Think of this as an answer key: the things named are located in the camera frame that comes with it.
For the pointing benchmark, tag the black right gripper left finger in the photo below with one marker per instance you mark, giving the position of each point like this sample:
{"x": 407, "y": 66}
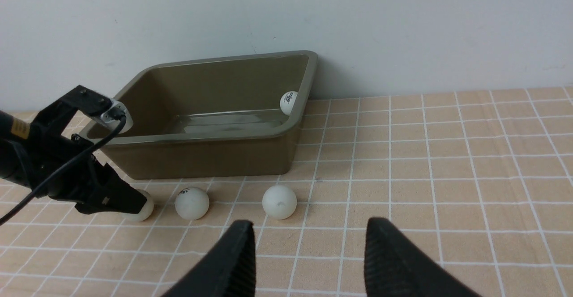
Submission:
{"x": 227, "y": 270}

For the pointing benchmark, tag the plain white ping-pong ball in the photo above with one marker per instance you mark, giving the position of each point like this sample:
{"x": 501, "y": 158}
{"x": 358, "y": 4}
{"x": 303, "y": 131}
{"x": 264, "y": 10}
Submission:
{"x": 279, "y": 202}

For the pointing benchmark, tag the orange checkered tablecloth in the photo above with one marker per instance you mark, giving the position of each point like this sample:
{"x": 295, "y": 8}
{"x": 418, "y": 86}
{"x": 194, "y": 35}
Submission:
{"x": 480, "y": 181}

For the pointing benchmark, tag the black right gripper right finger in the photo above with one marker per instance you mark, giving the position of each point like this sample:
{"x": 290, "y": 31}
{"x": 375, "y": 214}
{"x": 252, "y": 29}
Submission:
{"x": 395, "y": 267}

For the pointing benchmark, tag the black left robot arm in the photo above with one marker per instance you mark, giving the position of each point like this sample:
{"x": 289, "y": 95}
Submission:
{"x": 9, "y": 148}

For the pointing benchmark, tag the olive green plastic bin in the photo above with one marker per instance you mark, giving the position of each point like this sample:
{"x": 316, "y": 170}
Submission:
{"x": 216, "y": 117}

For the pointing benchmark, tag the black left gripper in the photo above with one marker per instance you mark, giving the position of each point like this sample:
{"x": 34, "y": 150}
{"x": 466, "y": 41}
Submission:
{"x": 67, "y": 170}

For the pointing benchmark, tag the white ping-pong ball with logo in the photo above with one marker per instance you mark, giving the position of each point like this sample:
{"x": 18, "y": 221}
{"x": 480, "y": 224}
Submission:
{"x": 192, "y": 203}

